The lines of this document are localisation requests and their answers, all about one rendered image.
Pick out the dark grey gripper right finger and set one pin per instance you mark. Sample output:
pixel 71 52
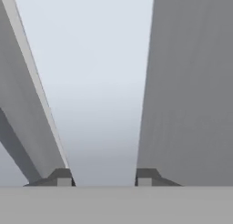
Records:
pixel 146 174

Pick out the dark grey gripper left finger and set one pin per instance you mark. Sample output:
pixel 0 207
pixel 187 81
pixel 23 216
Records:
pixel 62 174

